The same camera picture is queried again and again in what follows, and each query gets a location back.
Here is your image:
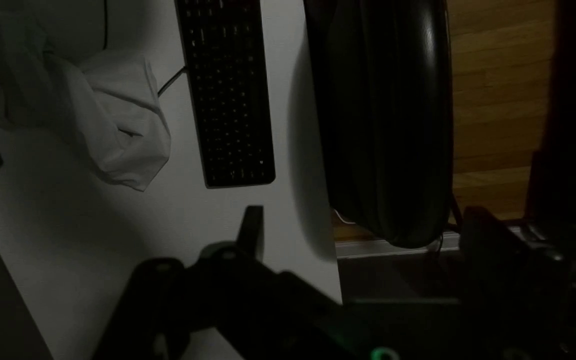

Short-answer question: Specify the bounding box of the black office chair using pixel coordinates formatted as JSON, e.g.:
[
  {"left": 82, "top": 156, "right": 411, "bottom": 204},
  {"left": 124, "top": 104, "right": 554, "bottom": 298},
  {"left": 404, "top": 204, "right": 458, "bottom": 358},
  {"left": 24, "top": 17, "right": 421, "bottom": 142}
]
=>
[{"left": 302, "top": 0, "right": 454, "bottom": 250}]

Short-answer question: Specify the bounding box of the thin black keyboard cable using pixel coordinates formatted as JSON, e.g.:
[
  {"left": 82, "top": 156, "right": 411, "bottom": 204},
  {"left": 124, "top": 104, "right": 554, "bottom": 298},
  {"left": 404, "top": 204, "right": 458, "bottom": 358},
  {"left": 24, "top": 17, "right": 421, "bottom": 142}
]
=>
[{"left": 99, "top": 0, "right": 189, "bottom": 99}]

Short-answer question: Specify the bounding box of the black computer keyboard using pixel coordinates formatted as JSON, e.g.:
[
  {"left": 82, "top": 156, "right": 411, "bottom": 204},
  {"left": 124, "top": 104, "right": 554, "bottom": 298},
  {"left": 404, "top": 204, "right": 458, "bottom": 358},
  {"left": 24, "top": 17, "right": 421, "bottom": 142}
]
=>
[{"left": 171, "top": 0, "right": 278, "bottom": 189}]

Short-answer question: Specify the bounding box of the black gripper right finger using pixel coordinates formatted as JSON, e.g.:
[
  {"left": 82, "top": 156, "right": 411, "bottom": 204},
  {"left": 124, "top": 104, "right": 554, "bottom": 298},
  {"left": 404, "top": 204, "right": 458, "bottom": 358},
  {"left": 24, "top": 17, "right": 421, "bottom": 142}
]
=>
[{"left": 458, "top": 204, "right": 573, "bottom": 360}]

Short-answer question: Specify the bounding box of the crumpled white towel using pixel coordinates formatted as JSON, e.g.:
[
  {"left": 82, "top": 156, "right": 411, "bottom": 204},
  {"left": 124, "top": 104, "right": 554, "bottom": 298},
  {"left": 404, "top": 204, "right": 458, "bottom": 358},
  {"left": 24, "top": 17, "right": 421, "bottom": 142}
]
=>
[{"left": 0, "top": 0, "right": 173, "bottom": 194}]

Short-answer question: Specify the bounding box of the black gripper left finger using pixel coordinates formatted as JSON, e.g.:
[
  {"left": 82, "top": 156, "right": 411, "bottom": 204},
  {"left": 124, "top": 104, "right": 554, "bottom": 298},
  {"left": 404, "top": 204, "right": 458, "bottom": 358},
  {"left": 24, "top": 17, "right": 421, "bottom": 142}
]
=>
[{"left": 92, "top": 204, "right": 345, "bottom": 360}]

